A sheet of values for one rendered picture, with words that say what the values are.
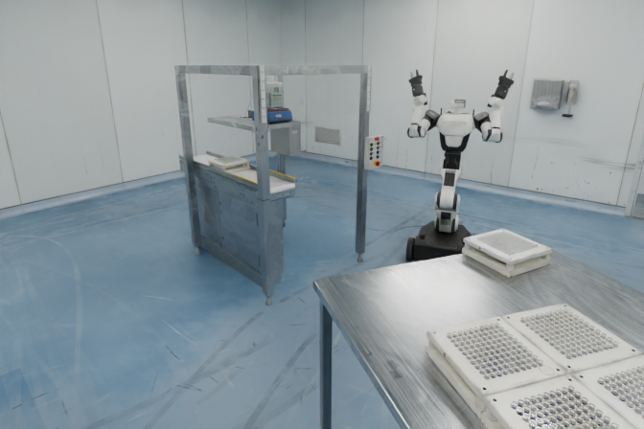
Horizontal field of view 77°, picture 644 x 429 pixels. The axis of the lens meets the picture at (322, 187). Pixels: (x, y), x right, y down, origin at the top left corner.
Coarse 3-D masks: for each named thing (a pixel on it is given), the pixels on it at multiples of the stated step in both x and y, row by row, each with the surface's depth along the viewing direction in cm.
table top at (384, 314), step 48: (336, 288) 149; (384, 288) 149; (432, 288) 149; (480, 288) 149; (528, 288) 149; (576, 288) 149; (624, 288) 149; (384, 336) 123; (624, 336) 123; (384, 384) 104; (432, 384) 104
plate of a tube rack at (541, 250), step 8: (488, 232) 181; (496, 232) 181; (464, 240) 175; (472, 240) 172; (480, 248) 167; (488, 248) 165; (496, 248) 165; (536, 248) 165; (544, 248) 165; (496, 256) 160; (504, 256) 158; (512, 256) 158; (520, 256) 158; (528, 256) 159; (536, 256) 161; (512, 264) 155
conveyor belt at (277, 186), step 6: (198, 156) 374; (204, 156) 374; (210, 156) 374; (204, 162) 352; (240, 174) 312; (246, 174) 312; (252, 174) 312; (252, 180) 296; (270, 180) 296; (276, 180) 296; (282, 180) 296; (270, 186) 282; (276, 186) 282; (282, 186) 283; (288, 186) 286; (294, 186) 289; (270, 192) 275; (276, 192) 279
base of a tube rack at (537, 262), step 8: (464, 248) 176; (472, 248) 176; (472, 256) 171; (480, 256) 169; (488, 256) 169; (488, 264) 165; (496, 264) 161; (504, 264) 161; (520, 264) 161; (528, 264) 161; (536, 264) 162; (544, 264) 165; (504, 272) 158; (512, 272) 156; (520, 272) 159
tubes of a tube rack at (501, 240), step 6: (498, 234) 177; (504, 234) 177; (492, 240) 171; (498, 240) 170; (504, 240) 170; (510, 240) 171; (516, 240) 170; (522, 240) 170; (504, 246) 165; (510, 246) 165; (516, 246) 165; (522, 246) 164
